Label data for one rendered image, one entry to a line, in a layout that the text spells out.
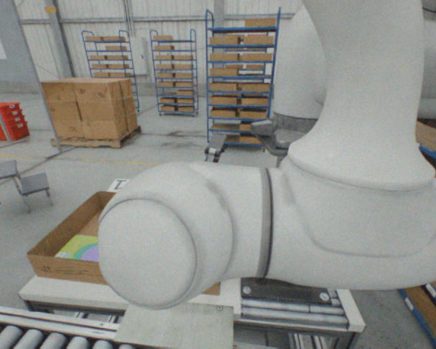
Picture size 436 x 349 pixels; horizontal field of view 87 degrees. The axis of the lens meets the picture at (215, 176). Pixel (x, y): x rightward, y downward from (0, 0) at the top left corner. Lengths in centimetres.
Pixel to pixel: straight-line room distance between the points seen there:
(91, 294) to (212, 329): 38
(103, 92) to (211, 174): 406
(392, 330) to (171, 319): 141
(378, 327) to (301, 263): 166
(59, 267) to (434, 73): 97
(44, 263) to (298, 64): 88
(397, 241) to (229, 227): 11
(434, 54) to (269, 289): 65
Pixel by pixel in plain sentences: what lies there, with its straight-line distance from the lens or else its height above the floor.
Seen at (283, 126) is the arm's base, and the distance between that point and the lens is 56.
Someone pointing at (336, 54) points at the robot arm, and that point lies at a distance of 19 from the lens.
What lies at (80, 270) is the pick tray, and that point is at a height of 81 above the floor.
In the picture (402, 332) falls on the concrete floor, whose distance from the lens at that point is 190.
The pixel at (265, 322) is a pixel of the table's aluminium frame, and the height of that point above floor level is 72.
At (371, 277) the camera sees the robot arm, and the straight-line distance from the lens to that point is 22.
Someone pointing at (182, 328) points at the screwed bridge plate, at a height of 75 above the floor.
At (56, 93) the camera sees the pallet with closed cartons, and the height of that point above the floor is 87.
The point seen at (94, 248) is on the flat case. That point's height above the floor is 80.
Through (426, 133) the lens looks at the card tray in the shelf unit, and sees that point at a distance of 179.
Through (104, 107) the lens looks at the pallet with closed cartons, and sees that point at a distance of 428.
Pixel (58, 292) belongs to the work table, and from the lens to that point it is 92.
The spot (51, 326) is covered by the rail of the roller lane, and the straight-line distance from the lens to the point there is 85.
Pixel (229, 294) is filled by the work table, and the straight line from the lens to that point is 78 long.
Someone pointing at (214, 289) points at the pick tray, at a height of 78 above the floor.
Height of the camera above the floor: 138
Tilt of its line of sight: 27 degrees down
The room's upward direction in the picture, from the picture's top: straight up
